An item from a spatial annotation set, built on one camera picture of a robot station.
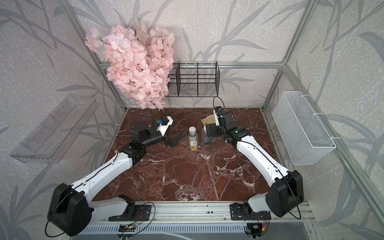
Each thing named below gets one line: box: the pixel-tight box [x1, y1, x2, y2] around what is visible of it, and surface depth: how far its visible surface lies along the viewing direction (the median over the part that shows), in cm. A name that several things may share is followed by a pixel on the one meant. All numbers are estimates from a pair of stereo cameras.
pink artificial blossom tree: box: [84, 22, 176, 110], surface depth 65 cm
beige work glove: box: [201, 114, 216, 126], surface depth 114 cm
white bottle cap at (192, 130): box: [188, 126, 197, 135], surface depth 86 cm
